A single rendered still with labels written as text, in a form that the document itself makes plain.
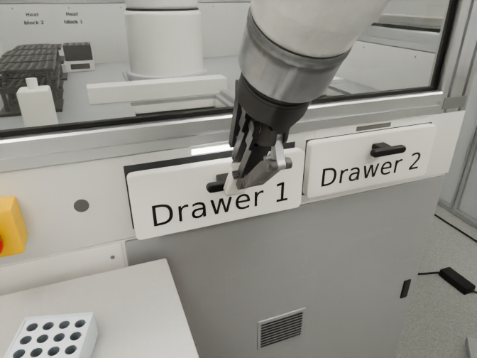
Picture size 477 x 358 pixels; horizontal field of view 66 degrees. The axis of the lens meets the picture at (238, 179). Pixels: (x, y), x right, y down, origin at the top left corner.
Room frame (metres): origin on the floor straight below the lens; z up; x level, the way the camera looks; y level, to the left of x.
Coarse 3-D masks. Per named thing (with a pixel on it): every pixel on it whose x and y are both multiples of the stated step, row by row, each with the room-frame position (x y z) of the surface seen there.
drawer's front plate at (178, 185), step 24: (168, 168) 0.50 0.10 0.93; (192, 168) 0.51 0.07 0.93; (216, 168) 0.52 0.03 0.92; (144, 192) 0.48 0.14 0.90; (168, 192) 0.49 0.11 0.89; (192, 192) 0.51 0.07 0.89; (216, 192) 0.52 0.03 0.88; (264, 192) 0.55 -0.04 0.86; (288, 192) 0.57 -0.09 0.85; (144, 216) 0.48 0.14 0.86; (168, 216) 0.49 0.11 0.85; (216, 216) 0.52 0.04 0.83; (240, 216) 0.53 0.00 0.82
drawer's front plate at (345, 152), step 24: (312, 144) 0.61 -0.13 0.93; (336, 144) 0.62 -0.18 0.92; (360, 144) 0.64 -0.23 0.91; (408, 144) 0.69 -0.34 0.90; (432, 144) 0.71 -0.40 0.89; (312, 168) 0.61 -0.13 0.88; (336, 168) 0.63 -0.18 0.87; (360, 168) 0.65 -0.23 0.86; (408, 168) 0.69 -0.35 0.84; (312, 192) 0.61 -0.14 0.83
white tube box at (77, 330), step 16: (32, 320) 0.34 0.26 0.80; (48, 320) 0.34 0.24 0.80; (64, 320) 0.34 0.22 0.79; (80, 320) 0.34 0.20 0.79; (16, 336) 0.31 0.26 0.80; (32, 336) 0.31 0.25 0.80; (48, 336) 0.31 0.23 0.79; (64, 336) 0.32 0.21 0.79; (80, 336) 0.32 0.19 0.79; (96, 336) 0.34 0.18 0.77; (16, 352) 0.29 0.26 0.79; (32, 352) 0.29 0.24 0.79; (48, 352) 0.29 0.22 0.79; (64, 352) 0.29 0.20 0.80; (80, 352) 0.29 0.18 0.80
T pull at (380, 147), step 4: (376, 144) 0.65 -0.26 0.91; (380, 144) 0.65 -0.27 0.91; (384, 144) 0.65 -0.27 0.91; (372, 148) 0.65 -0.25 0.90; (376, 148) 0.62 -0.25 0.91; (380, 148) 0.62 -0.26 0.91; (384, 148) 0.62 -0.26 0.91; (388, 148) 0.62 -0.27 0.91; (392, 148) 0.63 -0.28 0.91; (396, 148) 0.63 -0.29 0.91; (400, 148) 0.63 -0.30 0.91; (404, 148) 0.63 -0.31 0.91; (372, 152) 0.62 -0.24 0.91; (376, 152) 0.61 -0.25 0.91; (380, 152) 0.62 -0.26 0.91; (384, 152) 0.62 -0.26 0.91; (388, 152) 0.62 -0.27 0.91; (392, 152) 0.63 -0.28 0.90; (396, 152) 0.63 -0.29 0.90; (400, 152) 0.63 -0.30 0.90; (376, 156) 0.61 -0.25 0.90; (380, 156) 0.62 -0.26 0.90
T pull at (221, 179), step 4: (216, 176) 0.51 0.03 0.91; (220, 176) 0.51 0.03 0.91; (224, 176) 0.51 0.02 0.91; (216, 180) 0.51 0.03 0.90; (220, 180) 0.49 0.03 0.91; (224, 180) 0.49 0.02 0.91; (208, 184) 0.48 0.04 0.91; (212, 184) 0.48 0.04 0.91; (216, 184) 0.48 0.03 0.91; (220, 184) 0.49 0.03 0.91; (208, 188) 0.48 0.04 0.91; (212, 188) 0.48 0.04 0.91; (216, 188) 0.48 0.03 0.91; (220, 188) 0.48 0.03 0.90
